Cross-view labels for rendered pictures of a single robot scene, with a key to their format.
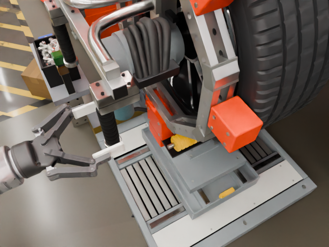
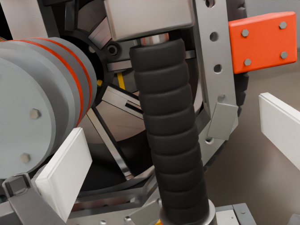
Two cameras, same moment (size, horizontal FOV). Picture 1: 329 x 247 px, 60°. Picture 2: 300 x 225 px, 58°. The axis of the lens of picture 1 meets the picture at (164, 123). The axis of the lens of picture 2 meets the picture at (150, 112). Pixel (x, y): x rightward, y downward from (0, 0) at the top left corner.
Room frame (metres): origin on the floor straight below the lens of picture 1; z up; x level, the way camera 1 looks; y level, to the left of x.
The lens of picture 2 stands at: (0.30, 0.28, 0.91)
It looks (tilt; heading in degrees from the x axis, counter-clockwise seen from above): 18 degrees down; 303
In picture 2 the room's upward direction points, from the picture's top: 12 degrees counter-clockwise
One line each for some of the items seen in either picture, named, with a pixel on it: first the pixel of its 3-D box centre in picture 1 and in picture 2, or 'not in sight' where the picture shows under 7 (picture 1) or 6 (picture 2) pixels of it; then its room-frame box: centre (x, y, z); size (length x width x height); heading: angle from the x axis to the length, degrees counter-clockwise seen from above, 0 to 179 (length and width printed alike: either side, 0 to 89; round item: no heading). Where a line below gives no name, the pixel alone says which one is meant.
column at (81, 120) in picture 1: (70, 94); not in sight; (1.03, 0.51, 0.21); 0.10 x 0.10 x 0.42; 29
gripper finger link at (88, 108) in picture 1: (87, 109); (69, 168); (0.43, 0.18, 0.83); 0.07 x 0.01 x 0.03; 119
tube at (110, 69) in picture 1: (132, 17); not in sight; (0.50, 0.06, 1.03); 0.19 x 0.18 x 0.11; 119
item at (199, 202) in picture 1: (197, 155); not in sight; (0.70, -0.16, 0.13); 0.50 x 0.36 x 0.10; 29
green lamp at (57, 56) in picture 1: (58, 58); not in sight; (0.83, 0.40, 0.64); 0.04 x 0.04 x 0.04; 29
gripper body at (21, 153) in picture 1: (38, 154); not in sight; (0.31, 0.27, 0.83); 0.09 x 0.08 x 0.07; 119
